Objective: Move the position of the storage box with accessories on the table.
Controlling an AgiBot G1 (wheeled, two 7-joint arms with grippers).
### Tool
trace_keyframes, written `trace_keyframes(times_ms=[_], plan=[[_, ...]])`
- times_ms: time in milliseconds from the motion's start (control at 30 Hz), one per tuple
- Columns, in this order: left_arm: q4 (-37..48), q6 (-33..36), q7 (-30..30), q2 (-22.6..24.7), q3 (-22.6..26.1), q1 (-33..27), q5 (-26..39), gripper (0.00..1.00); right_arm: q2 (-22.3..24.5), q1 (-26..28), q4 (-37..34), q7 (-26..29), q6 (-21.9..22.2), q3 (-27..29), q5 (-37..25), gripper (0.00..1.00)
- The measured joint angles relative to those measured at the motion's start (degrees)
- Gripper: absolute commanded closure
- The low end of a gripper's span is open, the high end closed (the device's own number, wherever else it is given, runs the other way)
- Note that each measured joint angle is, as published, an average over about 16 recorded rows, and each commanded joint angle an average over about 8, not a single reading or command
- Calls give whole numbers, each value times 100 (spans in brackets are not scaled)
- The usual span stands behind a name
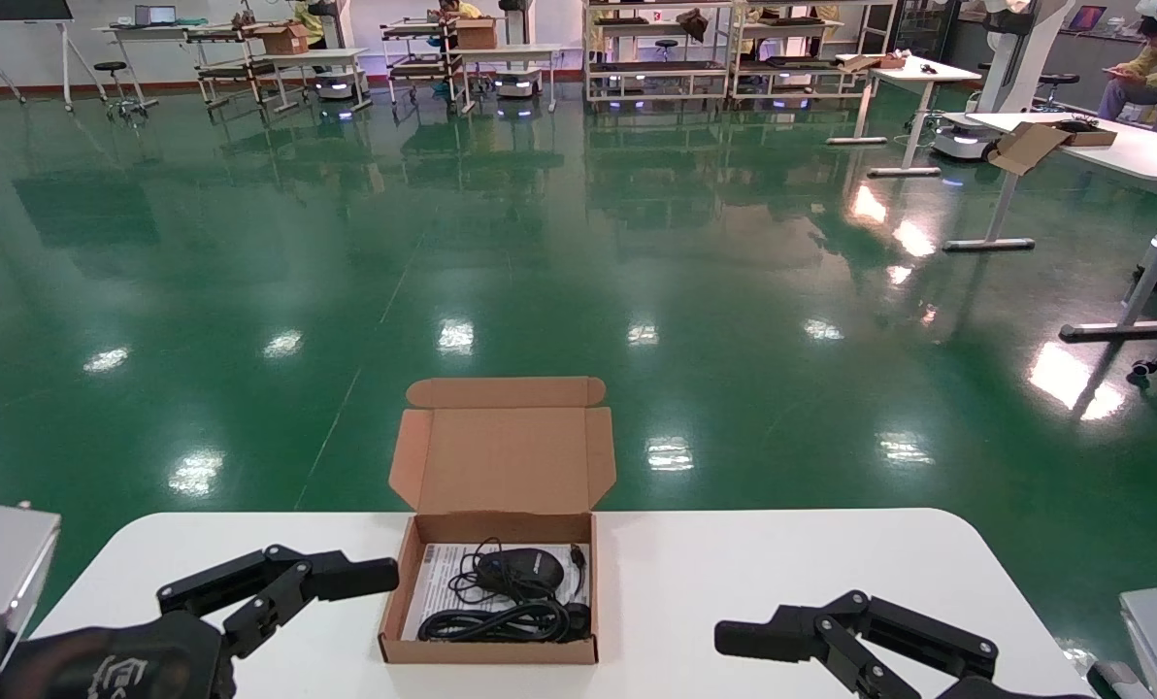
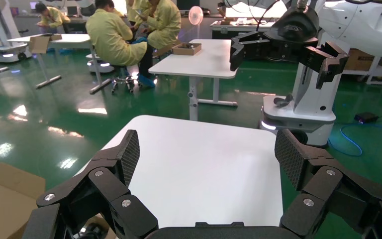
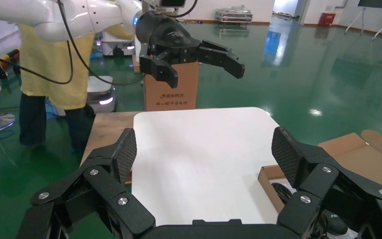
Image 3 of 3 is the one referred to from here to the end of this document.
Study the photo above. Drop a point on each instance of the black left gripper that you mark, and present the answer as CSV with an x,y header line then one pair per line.
x,y
168,34

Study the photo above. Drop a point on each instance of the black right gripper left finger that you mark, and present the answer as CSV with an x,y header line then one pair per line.
x,y
98,184

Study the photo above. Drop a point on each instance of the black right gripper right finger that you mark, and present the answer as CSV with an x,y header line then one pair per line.
x,y
319,184

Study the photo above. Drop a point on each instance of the brown cardboard storage box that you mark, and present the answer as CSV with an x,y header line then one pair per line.
x,y
359,158

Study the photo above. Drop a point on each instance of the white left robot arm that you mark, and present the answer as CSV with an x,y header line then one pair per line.
x,y
46,16

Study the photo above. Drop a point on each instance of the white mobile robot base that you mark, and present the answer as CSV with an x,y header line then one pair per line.
x,y
115,44
102,92

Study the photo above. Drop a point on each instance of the tall printed cardboard box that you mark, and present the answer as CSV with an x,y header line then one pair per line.
x,y
174,89

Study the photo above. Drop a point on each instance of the red box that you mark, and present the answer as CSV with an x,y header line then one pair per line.
x,y
327,19

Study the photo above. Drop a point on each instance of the black flight case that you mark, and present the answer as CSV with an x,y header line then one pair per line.
x,y
234,14

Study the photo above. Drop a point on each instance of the person in yellow apron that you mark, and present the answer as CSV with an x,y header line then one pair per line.
x,y
56,82

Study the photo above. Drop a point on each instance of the yellow black barrier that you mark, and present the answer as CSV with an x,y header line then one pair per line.
x,y
0,64

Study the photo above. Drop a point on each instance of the black screen on tripod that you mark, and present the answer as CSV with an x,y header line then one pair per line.
x,y
375,3

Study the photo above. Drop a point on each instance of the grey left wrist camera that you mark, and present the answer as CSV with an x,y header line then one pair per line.
x,y
171,2

